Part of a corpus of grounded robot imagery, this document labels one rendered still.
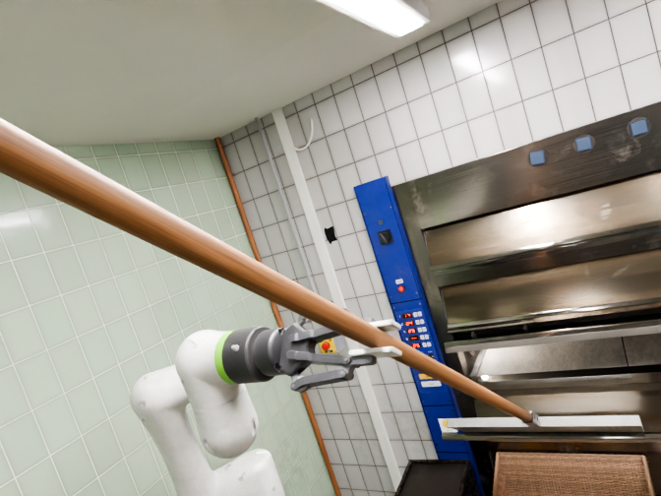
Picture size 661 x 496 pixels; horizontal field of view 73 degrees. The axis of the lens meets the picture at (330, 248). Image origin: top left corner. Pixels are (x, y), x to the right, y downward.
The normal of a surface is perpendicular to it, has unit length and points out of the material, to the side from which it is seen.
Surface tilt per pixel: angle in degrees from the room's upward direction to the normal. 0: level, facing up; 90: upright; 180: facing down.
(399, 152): 90
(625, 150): 90
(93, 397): 90
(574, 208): 70
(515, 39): 90
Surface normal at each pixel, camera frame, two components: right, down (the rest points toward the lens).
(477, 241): -0.54, -0.10
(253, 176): -0.47, 0.24
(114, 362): 0.83, -0.22
